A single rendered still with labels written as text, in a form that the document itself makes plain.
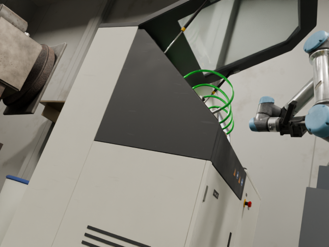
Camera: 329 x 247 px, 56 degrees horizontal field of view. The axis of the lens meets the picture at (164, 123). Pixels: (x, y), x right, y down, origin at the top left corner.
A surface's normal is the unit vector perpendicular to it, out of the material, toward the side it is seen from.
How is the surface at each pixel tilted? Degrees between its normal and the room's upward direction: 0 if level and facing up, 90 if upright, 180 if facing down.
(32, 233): 90
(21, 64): 92
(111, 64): 90
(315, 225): 90
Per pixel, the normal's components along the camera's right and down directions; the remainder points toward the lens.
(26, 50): 0.75, 0.03
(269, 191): -0.48, -0.44
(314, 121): -0.87, -0.28
